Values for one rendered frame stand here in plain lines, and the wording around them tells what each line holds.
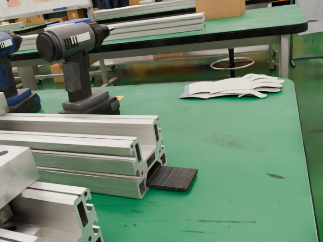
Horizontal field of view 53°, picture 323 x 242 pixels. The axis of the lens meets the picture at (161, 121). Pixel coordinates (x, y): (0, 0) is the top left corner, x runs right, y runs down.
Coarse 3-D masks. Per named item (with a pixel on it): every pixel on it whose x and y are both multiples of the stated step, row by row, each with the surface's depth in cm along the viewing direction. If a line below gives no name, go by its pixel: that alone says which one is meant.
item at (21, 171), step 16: (0, 160) 34; (16, 160) 34; (32, 160) 36; (0, 176) 32; (16, 176) 34; (32, 176) 36; (0, 192) 32; (16, 192) 34; (0, 208) 33; (0, 224) 34
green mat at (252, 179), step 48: (48, 96) 102; (144, 96) 87; (288, 96) 72; (192, 144) 58; (240, 144) 55; (288, 144) 53; (192, 192) 45; (240, 192) 43; (288, 192) 42; (144, 240) 38; (192, 240) 36; (240, 240) 35; (288, 240) 34
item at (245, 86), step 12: (192, 84) 86; (204, 84) 84; (216, 84) 82; (228, 84) 79; (240, 84) 78; (252, 84) 78; (264, 84) 75; (276, 84) 75; (180, 96) 81; (192, 96) 79; (204, 96) 78; (240, 96) 75; (264, 96) 73
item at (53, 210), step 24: (24, 192) 35; (48, 192) 34; (72, 192) 33; (24, 216) 36; (48, 216) 34; (72, 216) 33; (96, 216) 35; (0, 240) 28; (24, 240) 28; (48, 240) 33; (72, 240) 33; (96, 240) 35
